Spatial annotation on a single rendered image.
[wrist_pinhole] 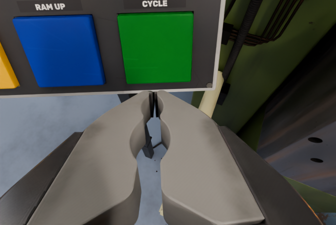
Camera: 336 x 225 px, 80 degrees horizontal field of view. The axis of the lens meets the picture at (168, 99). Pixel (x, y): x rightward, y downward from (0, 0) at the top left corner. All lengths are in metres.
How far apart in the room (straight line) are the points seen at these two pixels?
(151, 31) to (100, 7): 0.05
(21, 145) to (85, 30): 1.31
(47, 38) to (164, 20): 0.12
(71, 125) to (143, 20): 1.23
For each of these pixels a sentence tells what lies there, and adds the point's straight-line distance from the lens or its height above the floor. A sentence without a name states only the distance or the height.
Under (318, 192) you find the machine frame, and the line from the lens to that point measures 0.88.
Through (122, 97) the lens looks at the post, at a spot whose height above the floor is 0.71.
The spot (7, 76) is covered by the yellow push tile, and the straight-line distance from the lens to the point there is 0.28.
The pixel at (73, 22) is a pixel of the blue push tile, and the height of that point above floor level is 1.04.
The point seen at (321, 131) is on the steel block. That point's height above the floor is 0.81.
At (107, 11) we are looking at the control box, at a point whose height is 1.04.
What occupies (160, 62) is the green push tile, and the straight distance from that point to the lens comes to 0.22.
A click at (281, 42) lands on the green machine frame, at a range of 0.58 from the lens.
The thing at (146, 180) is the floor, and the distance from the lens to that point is 1.19.
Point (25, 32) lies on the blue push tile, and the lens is 0.25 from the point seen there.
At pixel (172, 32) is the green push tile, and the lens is 0.21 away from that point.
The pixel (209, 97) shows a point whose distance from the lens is 0.62.
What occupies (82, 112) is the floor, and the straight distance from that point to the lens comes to 1.41.
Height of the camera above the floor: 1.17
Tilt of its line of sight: 61 degrees down
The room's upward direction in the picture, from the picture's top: 1 degrees counter-clockwise
